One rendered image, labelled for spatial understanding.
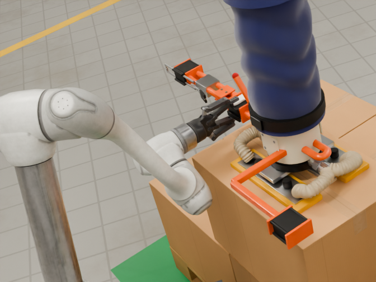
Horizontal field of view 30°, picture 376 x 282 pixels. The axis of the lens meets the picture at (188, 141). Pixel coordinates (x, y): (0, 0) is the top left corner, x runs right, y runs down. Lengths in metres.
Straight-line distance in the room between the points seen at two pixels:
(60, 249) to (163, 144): 0.52
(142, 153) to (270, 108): 0.38
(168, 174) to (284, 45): 0.50
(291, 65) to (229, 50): 3.00
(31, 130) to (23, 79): 3.63
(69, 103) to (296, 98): 0.66
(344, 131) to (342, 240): 1.06
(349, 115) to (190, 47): 2.13
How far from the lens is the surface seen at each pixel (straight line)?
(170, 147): 2.19
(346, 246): 2.12
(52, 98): 1.68
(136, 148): 1.95
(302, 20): 1.91
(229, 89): 2.42
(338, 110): 3.21
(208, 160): 2.36
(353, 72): 4.46
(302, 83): 1.97
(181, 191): 2.10
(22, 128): 1.75
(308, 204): 2.10
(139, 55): 5.14
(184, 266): 3.26
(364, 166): 2.20
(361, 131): 3.07
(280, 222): 1.85
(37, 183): 1.82
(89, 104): 1.69
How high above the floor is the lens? 2.41
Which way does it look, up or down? 36 degrees down
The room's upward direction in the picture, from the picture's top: 16 degrees counter-clockwise
